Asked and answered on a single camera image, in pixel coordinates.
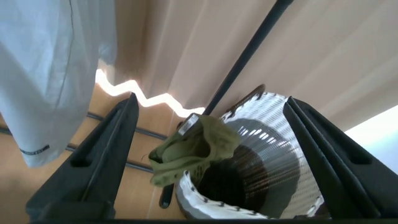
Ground green garment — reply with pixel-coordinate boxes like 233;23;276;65
148;113;241;187

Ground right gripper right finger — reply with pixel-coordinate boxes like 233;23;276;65
282;95;398;218

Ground black clothes rack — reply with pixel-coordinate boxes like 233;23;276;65
0;0;295;209

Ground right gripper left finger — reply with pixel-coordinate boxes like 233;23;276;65
25;92;140;220

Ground white laundry basket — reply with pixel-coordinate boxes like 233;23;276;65
175;83;330;220

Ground pale grey shorts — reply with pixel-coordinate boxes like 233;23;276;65
0;0;118;169

